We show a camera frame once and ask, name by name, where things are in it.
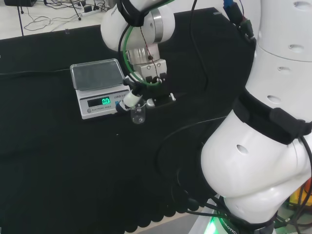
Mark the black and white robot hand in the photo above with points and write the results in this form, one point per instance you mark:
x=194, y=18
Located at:
x=143, y=69

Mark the black tripod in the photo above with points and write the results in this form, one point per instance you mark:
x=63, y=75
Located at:
x=76, y=9

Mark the black computer case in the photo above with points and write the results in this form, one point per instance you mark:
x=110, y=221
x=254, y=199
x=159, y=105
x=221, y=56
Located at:
x=19, y=2

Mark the white electronic balance steel pan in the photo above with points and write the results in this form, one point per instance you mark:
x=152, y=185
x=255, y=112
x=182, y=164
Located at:
x=95, y=75

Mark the black bench cloth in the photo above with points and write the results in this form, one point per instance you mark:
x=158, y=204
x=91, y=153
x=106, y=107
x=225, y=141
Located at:
x=73, y=158

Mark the small clear glass beaker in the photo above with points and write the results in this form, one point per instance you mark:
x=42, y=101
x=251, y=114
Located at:
x=138, y=114

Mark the white power strip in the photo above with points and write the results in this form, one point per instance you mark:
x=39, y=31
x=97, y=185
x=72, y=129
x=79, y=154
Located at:
x=90, y=12

